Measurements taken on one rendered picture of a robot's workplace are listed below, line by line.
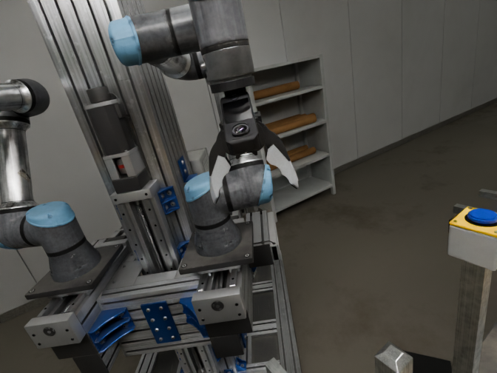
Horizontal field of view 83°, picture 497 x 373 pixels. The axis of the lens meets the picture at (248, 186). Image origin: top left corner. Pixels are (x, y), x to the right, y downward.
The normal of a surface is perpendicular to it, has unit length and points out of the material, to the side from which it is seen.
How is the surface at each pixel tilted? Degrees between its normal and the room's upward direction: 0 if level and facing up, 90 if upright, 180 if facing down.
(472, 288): 90
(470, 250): 90
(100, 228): 90
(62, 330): 90
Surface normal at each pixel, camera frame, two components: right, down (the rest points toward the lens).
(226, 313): -0.01, 0.37
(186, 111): 0.48, 0.23
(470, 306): -0.81, 0.36
